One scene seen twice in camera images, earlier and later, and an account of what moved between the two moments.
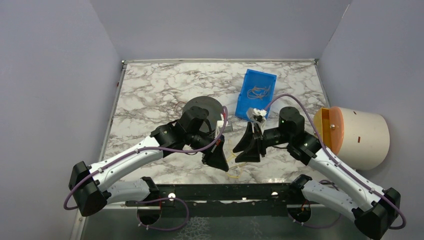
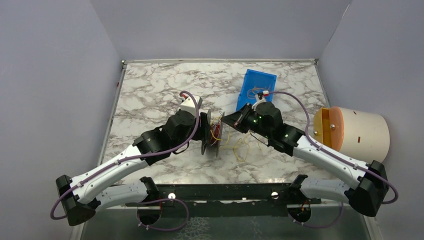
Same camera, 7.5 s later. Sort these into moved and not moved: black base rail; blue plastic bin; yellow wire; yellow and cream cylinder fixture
Moved: yellow wire
Not moved: black base rail; blue plastic bin; yellow and cream cylinder fixture
